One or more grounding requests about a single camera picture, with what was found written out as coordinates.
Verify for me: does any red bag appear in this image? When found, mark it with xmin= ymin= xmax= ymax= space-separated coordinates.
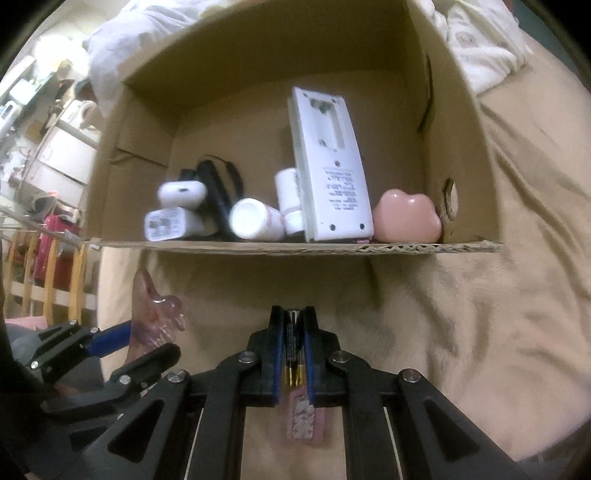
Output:
xmin=32 ymin=213 xmax=86 ymax=291

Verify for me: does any white remote control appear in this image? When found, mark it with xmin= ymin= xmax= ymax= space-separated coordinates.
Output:
xmin=287 ymin=85 xmax=375 ymax=244

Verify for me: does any clear pink hair claw clip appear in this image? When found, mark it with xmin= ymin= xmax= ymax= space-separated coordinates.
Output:
xmin=129 ymin=270 xmax=186 ymax=356

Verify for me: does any small white bottle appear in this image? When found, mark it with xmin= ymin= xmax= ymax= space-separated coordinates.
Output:
xmin=274 ymin=167 xmax=303 ymax=234

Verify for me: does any white plastic bottle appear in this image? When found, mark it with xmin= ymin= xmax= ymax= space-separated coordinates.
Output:
xmin=228 ymin=198 xmax=284 ymax=241

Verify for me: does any pink patterned tag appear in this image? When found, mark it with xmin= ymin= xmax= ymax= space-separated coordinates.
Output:
xmin=286 ymin=387 xmax=329 ymax=445

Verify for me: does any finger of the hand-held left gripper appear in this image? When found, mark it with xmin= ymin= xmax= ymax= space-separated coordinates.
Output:
xmin=30 ymin=320 xmax=137 ymax=380
xmin=41 ymin=342 xmax=182 ymax=421

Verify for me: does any cream duvet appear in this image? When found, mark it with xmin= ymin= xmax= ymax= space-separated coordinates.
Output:
xmin=85 ymin=0 xmax=539 ymax=121

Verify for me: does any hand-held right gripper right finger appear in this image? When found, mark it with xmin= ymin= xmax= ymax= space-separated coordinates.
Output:
xmin=302 ymin=305 xmax=532 ymax=480

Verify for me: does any pink paw-shaped case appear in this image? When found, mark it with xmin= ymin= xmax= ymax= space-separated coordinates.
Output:
xmin=372 ymin=188 xmax=444 ymax=243

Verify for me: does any white charger block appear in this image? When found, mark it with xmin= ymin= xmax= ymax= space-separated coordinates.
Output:
xmin=144 ymin=207 xmax=208 ymax=241

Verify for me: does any white earbud case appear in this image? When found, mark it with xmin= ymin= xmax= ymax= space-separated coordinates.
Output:
xmin=158 ymin=180 xmax=207 ymax=209

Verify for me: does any wooden slatted rail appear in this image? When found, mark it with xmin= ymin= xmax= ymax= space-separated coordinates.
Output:
xmin=0 ymin=226 xmax=100 ymax=326

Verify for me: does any black cord loop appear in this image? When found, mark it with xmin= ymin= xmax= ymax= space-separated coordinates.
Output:
xmin=179 ymin=154 xmax=245 ymax=195

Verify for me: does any cardboard box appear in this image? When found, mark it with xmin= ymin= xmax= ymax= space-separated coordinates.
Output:
xmin=85 ymin=0 xmax=504 ymax=254

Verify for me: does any white drawer unit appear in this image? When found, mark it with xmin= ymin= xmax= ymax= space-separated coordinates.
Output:
xmin=23 ymin=124 xmax=100 ymax=208

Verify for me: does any black and gold battery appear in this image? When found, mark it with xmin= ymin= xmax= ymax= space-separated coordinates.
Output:
xmin=284 ymin=310 xmax=306 ymax=387

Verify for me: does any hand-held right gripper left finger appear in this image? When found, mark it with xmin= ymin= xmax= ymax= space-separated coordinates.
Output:
xmin=78 ymin=305 xmax=284 ymax=480

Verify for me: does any black printed tube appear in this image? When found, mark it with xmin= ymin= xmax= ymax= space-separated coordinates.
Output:
xmin=196 ymin=159 xmax=234 ymax=238

